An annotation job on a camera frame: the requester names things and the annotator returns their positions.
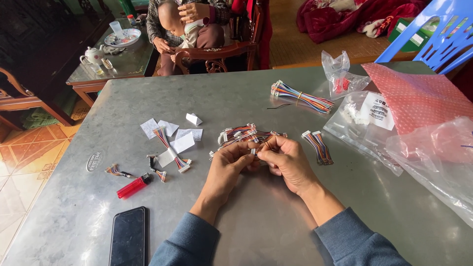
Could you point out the person's left hand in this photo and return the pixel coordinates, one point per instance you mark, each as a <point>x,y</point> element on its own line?
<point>221,173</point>

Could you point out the person's right hand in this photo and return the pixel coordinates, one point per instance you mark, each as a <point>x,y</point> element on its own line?
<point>293,166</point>

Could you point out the long printed paper slip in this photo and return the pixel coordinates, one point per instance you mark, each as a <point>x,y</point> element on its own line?
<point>190,133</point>

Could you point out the folded white paper piece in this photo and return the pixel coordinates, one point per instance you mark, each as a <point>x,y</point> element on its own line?
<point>193,119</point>

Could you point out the bent harness with black sleeve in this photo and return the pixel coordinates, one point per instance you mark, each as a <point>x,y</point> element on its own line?
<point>153,166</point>

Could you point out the plain white paper slip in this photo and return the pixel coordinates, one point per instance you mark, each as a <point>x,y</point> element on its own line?
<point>170,126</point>

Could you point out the clear zip bag white connectors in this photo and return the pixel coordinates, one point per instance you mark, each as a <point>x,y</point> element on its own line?
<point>364,122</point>

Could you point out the printed white paper slip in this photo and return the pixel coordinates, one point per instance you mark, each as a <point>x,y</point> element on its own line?
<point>149,128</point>

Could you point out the red lighter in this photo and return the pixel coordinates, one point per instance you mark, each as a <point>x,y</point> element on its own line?
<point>132,186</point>

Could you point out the small clear bag red parts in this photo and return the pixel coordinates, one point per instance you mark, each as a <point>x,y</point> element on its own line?
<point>338,74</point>

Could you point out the short harness with black sleeve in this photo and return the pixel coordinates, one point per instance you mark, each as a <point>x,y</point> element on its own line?
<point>115,170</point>

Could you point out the black smartphone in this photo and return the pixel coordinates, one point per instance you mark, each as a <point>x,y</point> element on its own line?
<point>128,238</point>

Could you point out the carved wooden armchair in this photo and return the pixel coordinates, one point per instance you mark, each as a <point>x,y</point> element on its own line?
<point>236,48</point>

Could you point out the large clear plastic bag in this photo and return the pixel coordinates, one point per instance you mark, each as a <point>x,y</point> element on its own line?
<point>436,162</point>

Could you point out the pink bubble wrap bag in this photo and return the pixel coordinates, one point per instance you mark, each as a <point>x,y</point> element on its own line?
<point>417,96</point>

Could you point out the glass-topped wooden coffee table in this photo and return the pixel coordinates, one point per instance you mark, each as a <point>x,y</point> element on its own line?
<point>125,62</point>

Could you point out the red blanket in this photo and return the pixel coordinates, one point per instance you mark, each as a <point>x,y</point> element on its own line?
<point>332,18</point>

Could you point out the small glass cup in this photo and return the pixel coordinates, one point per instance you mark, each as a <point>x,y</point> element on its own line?
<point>98,69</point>

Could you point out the patterned ceramic plate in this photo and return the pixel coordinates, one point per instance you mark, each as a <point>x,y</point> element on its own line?
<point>129,37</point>

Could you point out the green cardboard box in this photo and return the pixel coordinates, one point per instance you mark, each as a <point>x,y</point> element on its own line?
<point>408,38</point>

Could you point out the white ceramic teapot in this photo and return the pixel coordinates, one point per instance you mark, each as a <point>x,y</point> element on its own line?
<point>94,54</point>

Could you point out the small bottle with red cap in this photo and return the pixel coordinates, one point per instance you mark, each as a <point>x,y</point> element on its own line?
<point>131,20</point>

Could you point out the clear plastic cup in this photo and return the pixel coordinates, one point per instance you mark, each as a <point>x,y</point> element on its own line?
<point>116,29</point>

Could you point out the green floor mat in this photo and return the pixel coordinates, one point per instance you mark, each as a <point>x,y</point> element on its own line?
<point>44,116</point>

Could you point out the blue plastic chair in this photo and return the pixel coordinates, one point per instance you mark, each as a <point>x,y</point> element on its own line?
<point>439,40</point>

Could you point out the dark wooden bench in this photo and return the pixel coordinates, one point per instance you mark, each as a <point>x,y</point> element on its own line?
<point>26,99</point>

